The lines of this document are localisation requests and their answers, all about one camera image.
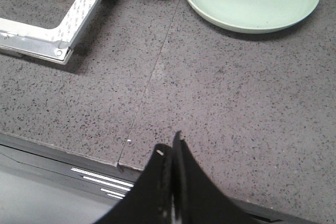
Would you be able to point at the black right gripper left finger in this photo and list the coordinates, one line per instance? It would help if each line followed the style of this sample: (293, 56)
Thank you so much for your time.
(150, 199)

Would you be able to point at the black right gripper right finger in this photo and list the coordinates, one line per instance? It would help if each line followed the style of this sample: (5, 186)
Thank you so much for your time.
(197, 199)

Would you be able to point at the oven glass door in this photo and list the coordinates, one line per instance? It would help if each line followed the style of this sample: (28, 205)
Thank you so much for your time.
(54, 45)

